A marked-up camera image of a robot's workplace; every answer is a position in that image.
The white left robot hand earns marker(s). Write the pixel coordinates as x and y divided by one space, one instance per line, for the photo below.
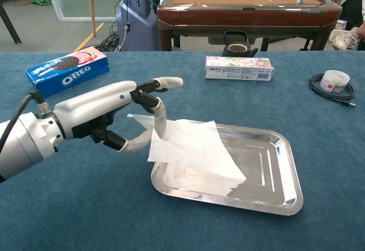
94 105

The white paper sheet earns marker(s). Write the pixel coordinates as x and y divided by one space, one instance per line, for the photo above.
194 148

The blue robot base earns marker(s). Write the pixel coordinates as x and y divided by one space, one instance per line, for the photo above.
137 20

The silver metal tray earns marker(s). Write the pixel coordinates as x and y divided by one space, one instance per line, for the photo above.
268 171

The blue Oreo cookie box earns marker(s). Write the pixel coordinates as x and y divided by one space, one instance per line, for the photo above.
68 71

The wooden pole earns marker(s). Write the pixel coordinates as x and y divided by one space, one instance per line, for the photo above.
91 5

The blue table cloth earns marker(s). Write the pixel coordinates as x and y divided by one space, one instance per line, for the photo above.
85 205

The black slanted table leg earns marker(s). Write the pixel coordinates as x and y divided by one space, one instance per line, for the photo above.
10 25

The floral toothpaste box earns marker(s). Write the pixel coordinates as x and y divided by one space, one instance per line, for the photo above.
239 68

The brown mahjong table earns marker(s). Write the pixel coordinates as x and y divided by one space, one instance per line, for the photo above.
245 14

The small clear round container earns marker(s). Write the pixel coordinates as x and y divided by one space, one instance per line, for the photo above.
334 81

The person black trouser leg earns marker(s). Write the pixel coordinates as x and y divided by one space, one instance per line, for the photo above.
353 8

